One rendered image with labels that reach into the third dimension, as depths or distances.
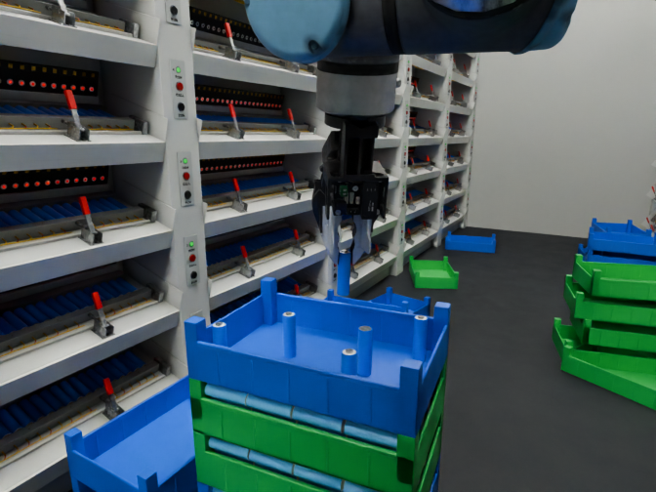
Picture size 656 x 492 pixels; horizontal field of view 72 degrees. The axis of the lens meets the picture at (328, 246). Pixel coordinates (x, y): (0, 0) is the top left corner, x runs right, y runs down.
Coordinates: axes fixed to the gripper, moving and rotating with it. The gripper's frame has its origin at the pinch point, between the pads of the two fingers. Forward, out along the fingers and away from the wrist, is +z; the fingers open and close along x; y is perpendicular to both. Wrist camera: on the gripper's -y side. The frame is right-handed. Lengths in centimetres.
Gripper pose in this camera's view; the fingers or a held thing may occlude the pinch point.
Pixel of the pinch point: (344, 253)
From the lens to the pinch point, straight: 63.7
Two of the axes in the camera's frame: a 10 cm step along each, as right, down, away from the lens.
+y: 1.0, 4.8, -8.7
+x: 9.9, -0.2, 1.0
